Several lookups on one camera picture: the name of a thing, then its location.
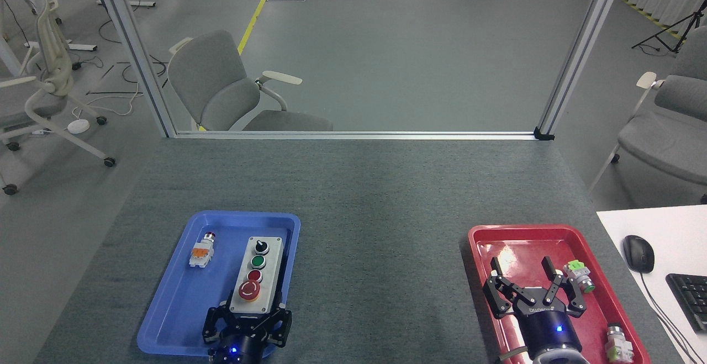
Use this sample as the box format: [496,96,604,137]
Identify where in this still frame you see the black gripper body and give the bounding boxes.
[210,320,279,364]
[516,300,584,360]

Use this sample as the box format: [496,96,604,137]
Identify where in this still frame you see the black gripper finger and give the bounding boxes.
[482,257,529,320]
[541,257,588,318]
[202,303,235,349]
[262,302,293,349]

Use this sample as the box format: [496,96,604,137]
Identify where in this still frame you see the grey control box with buttons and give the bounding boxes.
[228,236,286,316]

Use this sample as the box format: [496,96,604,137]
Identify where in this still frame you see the silver push button green block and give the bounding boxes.
[604,324,636,362]

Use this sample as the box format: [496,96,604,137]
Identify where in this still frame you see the red push button orange block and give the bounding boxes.
[189,232,217,269]

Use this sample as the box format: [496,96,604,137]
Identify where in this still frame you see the red plastic tray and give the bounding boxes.
[467,224,651,364]

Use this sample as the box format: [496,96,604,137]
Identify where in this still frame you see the blue plastic tray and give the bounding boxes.
[136,210,302,360]

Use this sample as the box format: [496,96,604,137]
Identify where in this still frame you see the black computer mouse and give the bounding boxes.
[622,235,656,275]

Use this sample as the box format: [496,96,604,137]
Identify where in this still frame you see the black keyboard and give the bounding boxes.
[666,273,707,334]

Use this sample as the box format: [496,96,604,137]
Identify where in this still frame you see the white desk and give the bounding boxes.
[597,205,707,364]

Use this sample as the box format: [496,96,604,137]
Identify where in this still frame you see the grey chair with white armrest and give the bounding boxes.
[588,24,707,208]

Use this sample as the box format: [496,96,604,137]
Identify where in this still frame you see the grey office chair white armrests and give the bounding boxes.
[167,29,334,132]

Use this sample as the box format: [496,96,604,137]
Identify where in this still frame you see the black tripod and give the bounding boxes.
[631,9,707,55]

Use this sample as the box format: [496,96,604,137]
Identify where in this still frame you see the white mesh office chair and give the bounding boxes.
[0,0,117,196]

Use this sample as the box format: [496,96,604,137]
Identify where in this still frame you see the white desk foot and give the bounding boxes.
[24,40,98,53]

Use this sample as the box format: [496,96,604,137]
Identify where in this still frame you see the green push button switch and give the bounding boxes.
[563,260,597,294]

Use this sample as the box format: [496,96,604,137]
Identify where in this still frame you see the black mouse cable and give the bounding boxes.
[640,273,701,364]

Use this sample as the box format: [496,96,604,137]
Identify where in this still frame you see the silver aluminium rail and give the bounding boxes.
[174,130,540,141]

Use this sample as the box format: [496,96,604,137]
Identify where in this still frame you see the white floor cable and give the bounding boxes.
[72,80,145,120]

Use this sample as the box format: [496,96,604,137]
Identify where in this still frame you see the silver aluminium post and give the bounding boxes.
[535,0,630,138]
[88,0,178,139]

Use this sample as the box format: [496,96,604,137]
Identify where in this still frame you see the black floor cable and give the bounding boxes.
[86,60,169,97]

